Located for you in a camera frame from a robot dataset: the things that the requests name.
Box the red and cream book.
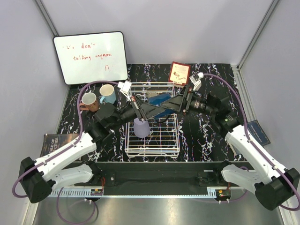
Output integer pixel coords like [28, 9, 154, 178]
[168, 61, 191, 87]

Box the salmon pink floral mug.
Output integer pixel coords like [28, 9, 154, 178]
[79, 92, 100, 112]

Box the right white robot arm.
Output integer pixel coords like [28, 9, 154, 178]
[161, 86, 300, 210]

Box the lavender plastic cup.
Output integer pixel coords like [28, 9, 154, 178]
[134, 118, 150, 138]

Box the white dry-erase board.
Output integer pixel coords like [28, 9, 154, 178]
[53, 31, 128, 85]

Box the white wire dish rack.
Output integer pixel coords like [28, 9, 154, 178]
[125, 82, 180, 158]

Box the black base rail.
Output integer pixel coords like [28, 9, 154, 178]
[66, 161, 236, 187]

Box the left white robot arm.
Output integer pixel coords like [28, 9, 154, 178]
[16, 96, 165, 203]

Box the dark blue book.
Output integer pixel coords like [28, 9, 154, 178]
[247, 120, 270, 146]

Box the light blue ceramic mug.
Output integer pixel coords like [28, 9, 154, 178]
[99, 84, 116, 104]

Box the white slotted cable duct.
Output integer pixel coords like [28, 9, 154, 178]
[60, 185, 227, 198]

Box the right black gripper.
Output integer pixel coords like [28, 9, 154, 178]
[161, 84, 217, 117]

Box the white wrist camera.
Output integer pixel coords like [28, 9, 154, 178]
[117, 80, 132, 102]
[189, 72, 204, 91]

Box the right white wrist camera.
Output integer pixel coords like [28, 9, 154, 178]
[189, 72, 204, 91]

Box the beige ceramic mug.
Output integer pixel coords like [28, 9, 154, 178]
[148, 92, 158, 98]

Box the light blue paperback book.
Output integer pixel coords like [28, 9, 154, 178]
[230, 144, 241, 156]

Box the dark blue ceramic mug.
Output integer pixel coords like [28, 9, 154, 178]
[148, 93, 173, 120]

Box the dark Tale of Two Cities book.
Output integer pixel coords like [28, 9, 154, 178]
[40, 134, 78, 157]

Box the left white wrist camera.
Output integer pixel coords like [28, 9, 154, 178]
[117, 80, 132, 102]

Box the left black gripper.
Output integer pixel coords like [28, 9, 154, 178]
[109, 94, 165, 130]

